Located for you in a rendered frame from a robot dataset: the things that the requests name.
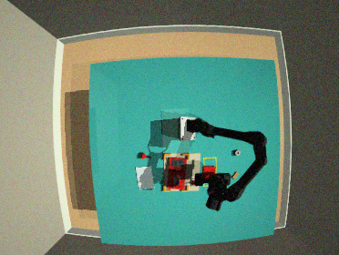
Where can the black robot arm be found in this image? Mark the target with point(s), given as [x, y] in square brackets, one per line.
[219, 186]

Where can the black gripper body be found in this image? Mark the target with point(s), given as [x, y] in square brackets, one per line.
[199, 178]

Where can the red hollow shell with corner bosses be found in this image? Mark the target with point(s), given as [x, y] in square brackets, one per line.
[208, 170]

